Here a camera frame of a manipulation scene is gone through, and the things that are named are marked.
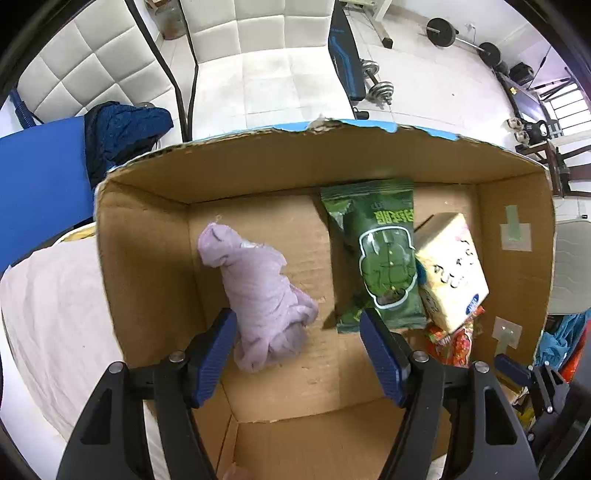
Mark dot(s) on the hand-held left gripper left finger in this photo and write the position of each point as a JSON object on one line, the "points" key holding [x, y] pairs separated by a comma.
{"points": [[213, 355]]}

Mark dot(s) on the dark blue knit garment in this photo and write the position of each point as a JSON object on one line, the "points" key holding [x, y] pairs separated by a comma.
{"points": [[122, 131]]}

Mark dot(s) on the green snack packet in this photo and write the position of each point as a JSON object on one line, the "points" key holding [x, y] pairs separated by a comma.
{"points": [[378, 249]]}

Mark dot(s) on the lilac cloth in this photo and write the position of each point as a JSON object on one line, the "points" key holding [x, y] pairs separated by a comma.
{"points": [[261, 286]]}

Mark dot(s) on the light blue cloth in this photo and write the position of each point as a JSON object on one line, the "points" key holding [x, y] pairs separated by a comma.
{"points": [[561, 334]]}

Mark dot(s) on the brown cardboard box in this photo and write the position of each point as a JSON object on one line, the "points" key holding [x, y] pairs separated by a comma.
{"points": [[286, 230]]}

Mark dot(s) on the white quilted chair back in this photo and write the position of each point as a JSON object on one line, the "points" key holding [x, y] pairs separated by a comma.
{"points": [[92, 69]]}

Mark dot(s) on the cream snack packet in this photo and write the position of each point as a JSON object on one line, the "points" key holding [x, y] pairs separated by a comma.
{"points": [[450, 272]]}

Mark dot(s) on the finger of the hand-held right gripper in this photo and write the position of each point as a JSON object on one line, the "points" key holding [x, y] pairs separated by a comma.
{"points": [[511, 369]]}

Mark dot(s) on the red orange snack packet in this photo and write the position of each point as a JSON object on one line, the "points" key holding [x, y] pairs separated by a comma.
{"points": [[455, 344]]}

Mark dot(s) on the blue black weight bench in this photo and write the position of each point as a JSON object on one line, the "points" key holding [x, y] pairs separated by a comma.
{"points": [[344, 60]]}

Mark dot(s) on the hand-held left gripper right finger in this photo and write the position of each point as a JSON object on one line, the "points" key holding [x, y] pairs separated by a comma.
{"points": [[381, 356]]}

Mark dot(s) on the black barbell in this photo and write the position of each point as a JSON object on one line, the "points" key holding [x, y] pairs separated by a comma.
{"points": [[441, 32]]}

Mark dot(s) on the blue fabric cover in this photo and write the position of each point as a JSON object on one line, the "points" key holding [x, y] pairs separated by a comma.
{"points": [[41, 184]]}

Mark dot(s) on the wooden stool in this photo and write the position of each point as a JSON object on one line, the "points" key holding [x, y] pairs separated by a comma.
{"points": [[554, 161]]}

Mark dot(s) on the pale pink blanket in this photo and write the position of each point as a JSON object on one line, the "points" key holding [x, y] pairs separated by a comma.
{"points": [[55, 314]]}

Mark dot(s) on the chrome dumbbell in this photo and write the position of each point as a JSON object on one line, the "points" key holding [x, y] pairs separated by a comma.
{"points": [[371, 68], [382, 93]]}

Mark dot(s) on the white quilted chair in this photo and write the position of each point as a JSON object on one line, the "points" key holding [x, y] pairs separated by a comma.
{"points": [[277, 83], [92, 69]]}

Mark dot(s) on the white metal frame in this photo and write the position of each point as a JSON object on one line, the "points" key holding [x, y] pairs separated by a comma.
{"points": [[376, 23]]}

